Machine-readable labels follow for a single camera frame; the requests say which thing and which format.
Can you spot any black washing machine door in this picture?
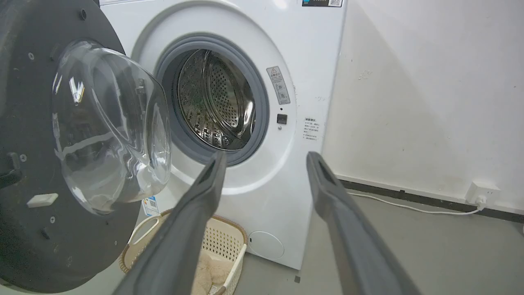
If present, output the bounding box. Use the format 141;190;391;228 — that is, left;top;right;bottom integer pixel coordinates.
0;0;172;294

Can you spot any white front-load washing machine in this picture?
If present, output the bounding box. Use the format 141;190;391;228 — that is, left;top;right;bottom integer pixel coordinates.
99;0;348;270

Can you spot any white power cable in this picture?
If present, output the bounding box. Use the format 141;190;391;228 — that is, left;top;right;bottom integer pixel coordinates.
347;191;480;216

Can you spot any beige plush toy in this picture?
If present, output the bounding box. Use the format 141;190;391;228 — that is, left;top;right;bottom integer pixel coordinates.
191;251;235;295

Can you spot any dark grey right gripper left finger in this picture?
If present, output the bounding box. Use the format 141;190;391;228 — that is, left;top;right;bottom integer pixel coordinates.
113;151;227;295

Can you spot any cream woven laundry basket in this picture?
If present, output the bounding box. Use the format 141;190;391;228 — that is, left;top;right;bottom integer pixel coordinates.
119;209;248;295

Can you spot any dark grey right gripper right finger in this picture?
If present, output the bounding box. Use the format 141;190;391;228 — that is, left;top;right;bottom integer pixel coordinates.
306;151;422;295

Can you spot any white wall power socket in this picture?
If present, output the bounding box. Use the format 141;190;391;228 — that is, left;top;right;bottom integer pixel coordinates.
465;181;501;205

